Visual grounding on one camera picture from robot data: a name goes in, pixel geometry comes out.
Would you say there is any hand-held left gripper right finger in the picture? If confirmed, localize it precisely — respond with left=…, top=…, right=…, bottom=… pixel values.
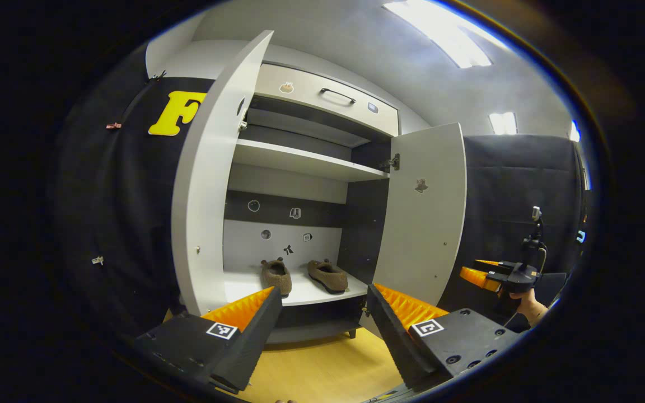
left=366, top=284, right=522, bottom=391

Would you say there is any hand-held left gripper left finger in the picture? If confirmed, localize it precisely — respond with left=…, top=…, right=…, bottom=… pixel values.
left=134, top=287, right=283, bottom=392

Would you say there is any white shoe cabinet door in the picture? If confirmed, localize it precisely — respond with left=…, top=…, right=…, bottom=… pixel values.
left=364, top=123, right=467, bottom=336
left=171, top=30, right=274, bottom=316

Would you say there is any long ceiling light panel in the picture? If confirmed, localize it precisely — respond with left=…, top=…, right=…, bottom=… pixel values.
left=381, top=0, right=511, bottom=69

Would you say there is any white shoe cabinet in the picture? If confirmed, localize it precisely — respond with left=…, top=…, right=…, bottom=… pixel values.
left=222, top=60, right=400, bottom=343

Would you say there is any brown fuzzy shoe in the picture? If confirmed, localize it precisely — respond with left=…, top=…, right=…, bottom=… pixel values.
left=260, top=257, right=293, bottom=297
left=307, top=259, right=349, bottom=295

